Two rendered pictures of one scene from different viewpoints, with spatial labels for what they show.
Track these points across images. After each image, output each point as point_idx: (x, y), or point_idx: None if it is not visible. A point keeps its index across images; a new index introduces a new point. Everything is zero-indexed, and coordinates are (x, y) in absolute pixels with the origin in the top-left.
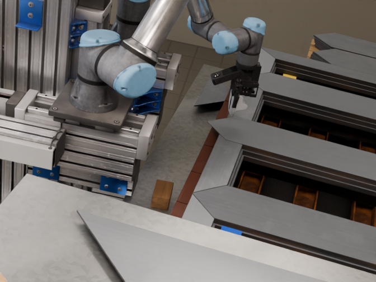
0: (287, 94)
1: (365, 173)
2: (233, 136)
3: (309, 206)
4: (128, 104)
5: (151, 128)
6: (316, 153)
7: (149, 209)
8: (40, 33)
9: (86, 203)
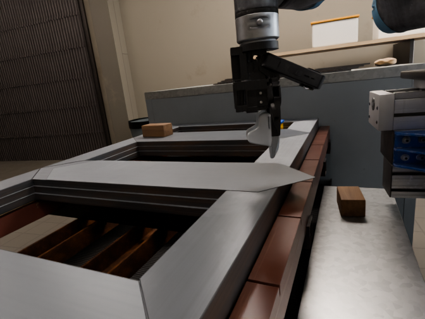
0: (57, 277)
1: (110, 162)
2: (266, 166)
3: None
4: (418, 71)
5: (373, 92)
6: (150, 169)
7: (330, 73)
8: None
9: (370, 68)
